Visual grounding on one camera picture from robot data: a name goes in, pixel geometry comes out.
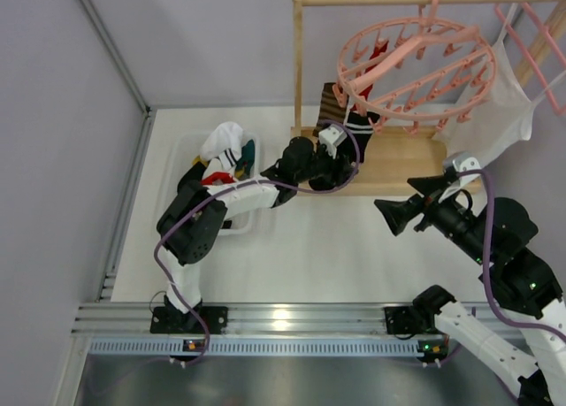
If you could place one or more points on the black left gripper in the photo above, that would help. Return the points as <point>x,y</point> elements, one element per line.
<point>332,168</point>

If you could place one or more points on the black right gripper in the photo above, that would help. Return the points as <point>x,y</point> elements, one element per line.
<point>424,207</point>

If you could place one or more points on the red Christmas sock front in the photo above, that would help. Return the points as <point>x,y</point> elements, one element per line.
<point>218,179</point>

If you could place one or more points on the plain white sock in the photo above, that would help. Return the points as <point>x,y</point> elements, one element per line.
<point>216,165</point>

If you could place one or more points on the pink round clip hanger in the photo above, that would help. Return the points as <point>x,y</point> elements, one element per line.
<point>434,69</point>

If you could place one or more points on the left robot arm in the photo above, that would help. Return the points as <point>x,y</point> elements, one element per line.
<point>192,222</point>

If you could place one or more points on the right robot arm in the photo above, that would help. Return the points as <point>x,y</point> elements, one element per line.
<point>521,288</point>

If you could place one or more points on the pink clothes hanger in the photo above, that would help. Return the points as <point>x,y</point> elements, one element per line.
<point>544,45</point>

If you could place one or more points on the wooden clothes rack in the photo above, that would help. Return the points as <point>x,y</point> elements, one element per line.
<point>393,153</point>

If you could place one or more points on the brown beige striped sock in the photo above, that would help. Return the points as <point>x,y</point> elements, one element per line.
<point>329,109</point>

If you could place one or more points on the dark green sock upper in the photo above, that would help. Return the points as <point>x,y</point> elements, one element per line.
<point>246,162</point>

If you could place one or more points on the white tank top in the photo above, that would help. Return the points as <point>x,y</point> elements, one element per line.
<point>504,119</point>

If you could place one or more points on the yellow sock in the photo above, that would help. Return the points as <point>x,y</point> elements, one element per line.
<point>199,161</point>

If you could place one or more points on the red sock rear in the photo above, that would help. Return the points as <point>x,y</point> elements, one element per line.
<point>380,48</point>

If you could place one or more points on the white plastic mesh basket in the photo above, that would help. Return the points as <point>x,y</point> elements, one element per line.
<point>180,161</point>

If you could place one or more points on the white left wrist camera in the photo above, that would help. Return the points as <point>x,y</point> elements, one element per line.
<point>332,137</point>

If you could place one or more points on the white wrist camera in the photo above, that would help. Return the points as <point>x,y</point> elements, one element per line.
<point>332,137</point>
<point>457,169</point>

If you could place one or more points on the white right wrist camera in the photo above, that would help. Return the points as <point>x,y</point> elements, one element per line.
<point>457,169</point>

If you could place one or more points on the aluminium frame post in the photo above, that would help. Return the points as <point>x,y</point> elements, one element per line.
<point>106,39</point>

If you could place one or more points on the aluminium mounting rail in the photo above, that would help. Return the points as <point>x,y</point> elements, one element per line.
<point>243,319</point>

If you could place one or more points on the grey slotted cable duct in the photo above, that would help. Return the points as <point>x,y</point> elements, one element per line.
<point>107,346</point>

